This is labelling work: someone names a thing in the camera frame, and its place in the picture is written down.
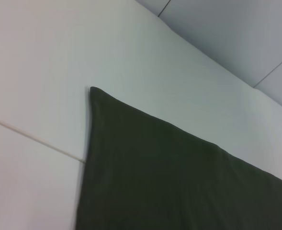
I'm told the dark green t-shirt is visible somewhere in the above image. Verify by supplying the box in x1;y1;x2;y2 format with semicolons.
75;86;282;230

